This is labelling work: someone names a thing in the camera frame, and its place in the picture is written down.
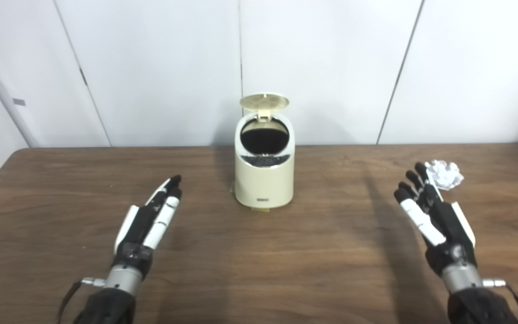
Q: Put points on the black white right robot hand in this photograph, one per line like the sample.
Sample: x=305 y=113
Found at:
x=450 y=229

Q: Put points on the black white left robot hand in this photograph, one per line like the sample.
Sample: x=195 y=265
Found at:
x=137 y=229

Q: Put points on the white paper ball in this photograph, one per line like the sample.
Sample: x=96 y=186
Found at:
x=447 y=175

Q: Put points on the cream-colored desktop bin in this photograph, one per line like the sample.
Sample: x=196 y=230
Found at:
x=263 y=184

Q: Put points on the round cream bin lid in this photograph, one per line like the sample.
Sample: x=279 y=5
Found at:
x=263 y=101

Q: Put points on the small gray wall label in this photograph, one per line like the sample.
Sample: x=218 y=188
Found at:
x=19 y=101

